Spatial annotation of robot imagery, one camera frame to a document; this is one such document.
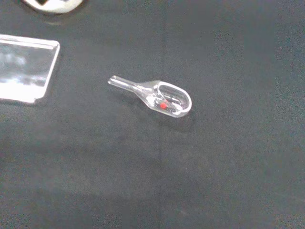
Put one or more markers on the clear glass weighing funnel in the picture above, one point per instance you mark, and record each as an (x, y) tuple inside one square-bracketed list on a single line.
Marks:
[(152, 95)]

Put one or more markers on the clear acrylic funnel stand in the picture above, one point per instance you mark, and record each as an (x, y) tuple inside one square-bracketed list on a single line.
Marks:
[(23, 69)]

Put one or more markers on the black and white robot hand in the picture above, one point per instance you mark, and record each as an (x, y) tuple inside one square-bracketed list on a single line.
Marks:
[(54, 7)]

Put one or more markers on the black bench cloth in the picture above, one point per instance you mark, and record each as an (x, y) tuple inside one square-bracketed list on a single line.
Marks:
[(214, 167)]

